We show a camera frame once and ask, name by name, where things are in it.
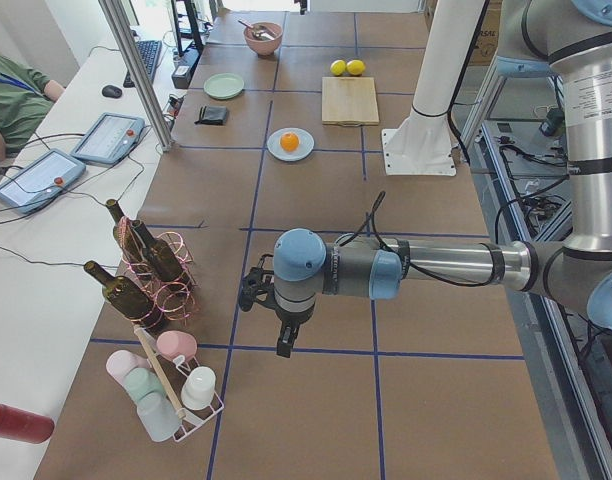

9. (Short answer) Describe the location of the metal scoop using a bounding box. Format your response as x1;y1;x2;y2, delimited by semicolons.
238;19;277;41

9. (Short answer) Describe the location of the pale green cup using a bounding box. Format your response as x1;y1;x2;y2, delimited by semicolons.
122;367;165;404

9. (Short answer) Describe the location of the light green plate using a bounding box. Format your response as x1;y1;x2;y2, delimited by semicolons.
203;73;245;100

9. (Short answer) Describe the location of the orange mandarin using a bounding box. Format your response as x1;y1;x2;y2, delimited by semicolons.
279;131;300;152

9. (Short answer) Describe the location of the white cup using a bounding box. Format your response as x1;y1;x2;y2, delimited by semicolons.
181;366;216;410

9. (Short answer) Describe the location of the dark wine bottle upper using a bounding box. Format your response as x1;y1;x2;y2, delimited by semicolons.
131;220;190;285

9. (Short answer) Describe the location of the pink bowl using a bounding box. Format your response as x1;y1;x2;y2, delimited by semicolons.
243;22;283;56

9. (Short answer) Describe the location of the copper wire bottle rack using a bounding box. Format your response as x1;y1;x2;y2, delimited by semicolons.
122;225;197;326

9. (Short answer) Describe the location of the lower yellow lemon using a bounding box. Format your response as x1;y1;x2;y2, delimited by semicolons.
329;59;347;77

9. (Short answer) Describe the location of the upper yellow lemon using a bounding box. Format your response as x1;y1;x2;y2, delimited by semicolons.
346;59;366;76

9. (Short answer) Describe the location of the black computer box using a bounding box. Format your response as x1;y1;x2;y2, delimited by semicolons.
171;46;200;90

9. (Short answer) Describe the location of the red bottle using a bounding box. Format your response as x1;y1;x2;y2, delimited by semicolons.
0;403;55;444

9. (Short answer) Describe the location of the bamboo cutting board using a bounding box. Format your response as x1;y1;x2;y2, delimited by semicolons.
322;76;380;126

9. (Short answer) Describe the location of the near teach pendant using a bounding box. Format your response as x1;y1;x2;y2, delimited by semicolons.
0;149;86;214

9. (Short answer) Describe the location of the black keyboard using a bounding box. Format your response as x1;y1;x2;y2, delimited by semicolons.
135;40;163;81

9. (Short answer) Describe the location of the far teach pendant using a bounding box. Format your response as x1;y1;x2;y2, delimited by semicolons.
71;112;145;165

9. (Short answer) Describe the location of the black computer mouse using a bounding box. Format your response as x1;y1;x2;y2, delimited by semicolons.
101;85;123;99

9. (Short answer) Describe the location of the pink cup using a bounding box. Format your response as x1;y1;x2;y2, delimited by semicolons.
156;330;197;361
105;350;151;386

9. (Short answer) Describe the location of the light blue cup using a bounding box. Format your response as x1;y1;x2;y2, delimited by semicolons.
136;392;182;442

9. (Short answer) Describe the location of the person in green shirt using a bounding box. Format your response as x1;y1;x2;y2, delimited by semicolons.
0;54;65;163

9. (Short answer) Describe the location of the aluminium frame post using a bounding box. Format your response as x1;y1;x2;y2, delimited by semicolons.
98;0;173;152

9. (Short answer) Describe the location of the white wire rack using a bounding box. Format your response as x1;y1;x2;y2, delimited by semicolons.
130;324;226;445

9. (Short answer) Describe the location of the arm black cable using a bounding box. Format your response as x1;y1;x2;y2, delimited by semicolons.
333;190;505;289

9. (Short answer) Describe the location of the light blue plate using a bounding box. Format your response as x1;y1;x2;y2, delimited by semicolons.
267;127;315;162

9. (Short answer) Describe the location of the wooden rack handle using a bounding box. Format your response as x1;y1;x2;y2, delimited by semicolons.
133;327;186;420

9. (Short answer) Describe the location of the grey folded cloth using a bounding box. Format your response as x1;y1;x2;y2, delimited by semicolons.
194;105;229;126

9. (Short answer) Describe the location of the dark wine bottle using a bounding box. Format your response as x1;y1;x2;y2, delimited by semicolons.
105;199;143;264
83;260;168;333
131;220;190;285

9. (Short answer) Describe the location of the yellow lemon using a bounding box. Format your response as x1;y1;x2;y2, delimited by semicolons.
329;59;347;77
346;59;366;76

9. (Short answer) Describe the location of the dark wine bottle lower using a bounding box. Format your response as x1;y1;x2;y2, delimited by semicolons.
83;260;168;333

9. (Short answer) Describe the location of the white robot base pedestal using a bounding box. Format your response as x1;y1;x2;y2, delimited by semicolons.
382;0;487;176

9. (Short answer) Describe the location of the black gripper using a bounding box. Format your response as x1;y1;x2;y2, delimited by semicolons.
238;253;315;357

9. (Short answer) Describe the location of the teach pendant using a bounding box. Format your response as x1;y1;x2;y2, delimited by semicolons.
71;112;145;165
0;149;86;214

